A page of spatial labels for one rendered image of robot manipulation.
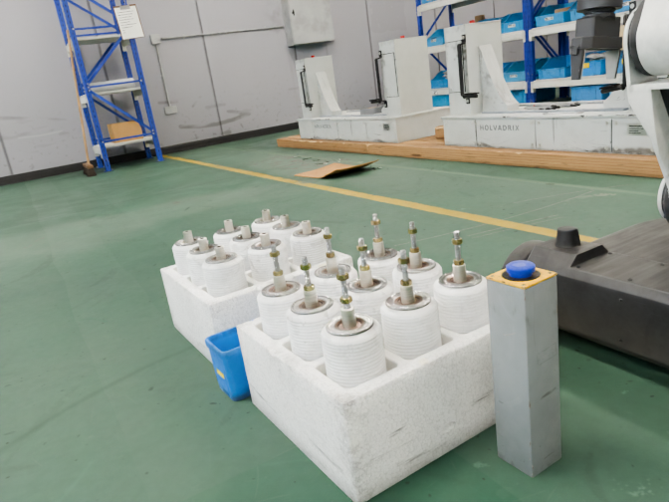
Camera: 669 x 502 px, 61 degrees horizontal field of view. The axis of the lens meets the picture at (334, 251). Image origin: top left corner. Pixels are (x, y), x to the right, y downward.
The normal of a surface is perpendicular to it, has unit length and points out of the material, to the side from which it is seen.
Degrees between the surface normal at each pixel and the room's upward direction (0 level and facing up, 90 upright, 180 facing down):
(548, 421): 90
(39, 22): 90
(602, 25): 90
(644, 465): 0
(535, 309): 90
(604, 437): 0
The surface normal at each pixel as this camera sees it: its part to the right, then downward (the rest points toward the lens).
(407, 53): 0.50, 0.19
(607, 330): -0.86, 0.26
